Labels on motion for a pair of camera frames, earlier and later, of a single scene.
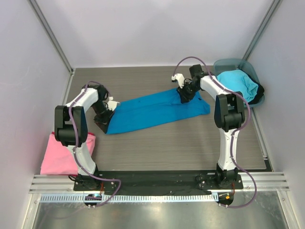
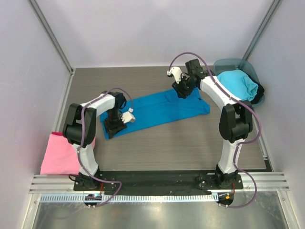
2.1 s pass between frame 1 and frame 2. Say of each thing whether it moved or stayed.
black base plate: stayed
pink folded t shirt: stayed
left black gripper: moved
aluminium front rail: stayed
